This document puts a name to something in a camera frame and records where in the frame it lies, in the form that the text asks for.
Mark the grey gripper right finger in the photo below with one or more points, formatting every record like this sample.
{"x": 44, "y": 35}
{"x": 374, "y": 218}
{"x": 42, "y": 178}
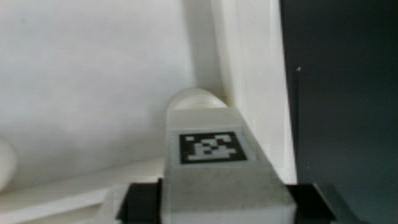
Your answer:
{"x": 323, "y": 208}

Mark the white table leg with tag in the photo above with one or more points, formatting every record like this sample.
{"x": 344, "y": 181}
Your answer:
{"x": 223, "y": 188}

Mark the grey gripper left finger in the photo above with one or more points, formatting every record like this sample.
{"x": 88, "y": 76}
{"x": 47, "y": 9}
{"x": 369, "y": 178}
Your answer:
{"x": 133, "y": 204}

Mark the white square tabletop part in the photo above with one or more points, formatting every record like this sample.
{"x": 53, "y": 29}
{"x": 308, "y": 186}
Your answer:
{"x": 101, "y": 56}

